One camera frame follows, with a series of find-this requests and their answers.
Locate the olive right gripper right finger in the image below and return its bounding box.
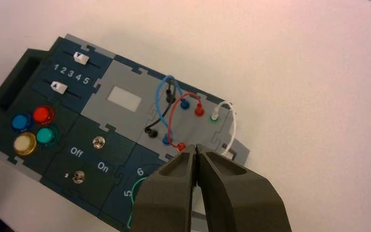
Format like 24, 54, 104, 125
196, 145, 292, 232

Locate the olive right gripper left finger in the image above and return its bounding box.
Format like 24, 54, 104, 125
130, 145, 199, 232

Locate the white slider knob upward arrow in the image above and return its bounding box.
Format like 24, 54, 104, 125
50, 80, 68, 95

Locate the white slider knob downward arrow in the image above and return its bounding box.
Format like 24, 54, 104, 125
73, 52, 89, 66

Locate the dark teal grey task board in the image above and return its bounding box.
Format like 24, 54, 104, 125
0, 33, 251, 232

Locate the white rectangular display window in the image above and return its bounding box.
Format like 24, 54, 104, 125
107, 86, 143, 113

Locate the green push button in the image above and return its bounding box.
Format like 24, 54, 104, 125
36, 126, 59, 147

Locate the red push button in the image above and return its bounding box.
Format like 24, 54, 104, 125
32, 105, 56, 126

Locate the yellow push button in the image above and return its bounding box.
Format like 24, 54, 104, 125
13, 132, 38, 157

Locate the blue push button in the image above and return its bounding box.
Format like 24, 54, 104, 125
12, 114, 32, 132

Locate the white jumper cable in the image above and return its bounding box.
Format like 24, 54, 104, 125
212, 101, 237, 156

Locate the metal toggle switch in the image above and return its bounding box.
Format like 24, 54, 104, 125
92, 136, 105, 150
71, 171, 86, 185

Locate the red jumper cable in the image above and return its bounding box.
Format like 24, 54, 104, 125
167, 92, 204, 152

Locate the blue jumper cable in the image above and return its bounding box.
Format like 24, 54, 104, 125
155, 74, 191, 146

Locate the black jumper cable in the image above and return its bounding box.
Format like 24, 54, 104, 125
143, 80, 177, 139

